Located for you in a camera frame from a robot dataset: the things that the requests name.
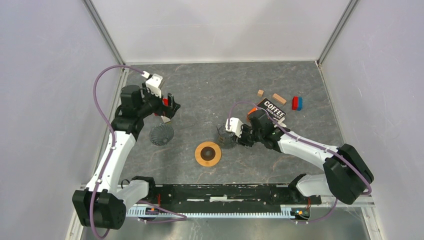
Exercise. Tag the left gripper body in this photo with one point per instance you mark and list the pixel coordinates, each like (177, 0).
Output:
(152, 103)

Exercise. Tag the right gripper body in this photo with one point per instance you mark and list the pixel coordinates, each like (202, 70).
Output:
(249, 136)

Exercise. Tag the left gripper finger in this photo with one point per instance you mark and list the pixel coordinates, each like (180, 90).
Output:
(172, 103)
(168, 113)

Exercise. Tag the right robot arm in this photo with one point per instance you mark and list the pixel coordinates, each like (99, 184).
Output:
(345, 175)

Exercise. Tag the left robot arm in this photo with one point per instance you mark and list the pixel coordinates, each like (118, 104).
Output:
(102, 204)

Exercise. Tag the glass coffee server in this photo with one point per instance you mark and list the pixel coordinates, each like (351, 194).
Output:
(225, 139)

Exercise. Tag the glass cone dripper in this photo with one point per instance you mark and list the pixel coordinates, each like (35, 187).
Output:
(161, 134)

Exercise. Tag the coffee filter box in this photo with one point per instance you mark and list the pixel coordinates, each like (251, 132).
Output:
(272, 111)

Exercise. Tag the multicoloured block stack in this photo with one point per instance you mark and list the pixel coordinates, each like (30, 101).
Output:
(165, 119)

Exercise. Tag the long wooden block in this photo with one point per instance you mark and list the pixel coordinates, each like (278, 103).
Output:
(279, 98)

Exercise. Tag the red and blue block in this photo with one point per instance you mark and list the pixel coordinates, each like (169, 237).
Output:
(297, 103)

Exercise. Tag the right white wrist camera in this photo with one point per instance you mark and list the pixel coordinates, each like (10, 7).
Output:
(234, 125)

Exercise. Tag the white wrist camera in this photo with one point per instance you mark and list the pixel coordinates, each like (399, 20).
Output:
(154, 83)
(234, 125)

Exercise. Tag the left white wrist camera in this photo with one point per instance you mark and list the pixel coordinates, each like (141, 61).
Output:
(154, 83)

